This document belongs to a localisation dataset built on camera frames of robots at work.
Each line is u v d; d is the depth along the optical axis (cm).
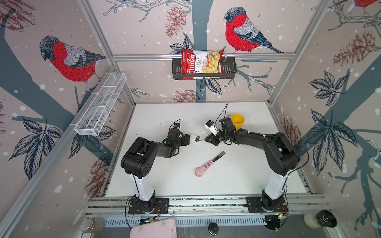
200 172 85
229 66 95
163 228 66
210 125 84
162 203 75
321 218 61
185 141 88
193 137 98
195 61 87
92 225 61
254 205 73
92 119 71
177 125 89
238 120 94
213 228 60
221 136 82
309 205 74
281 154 50
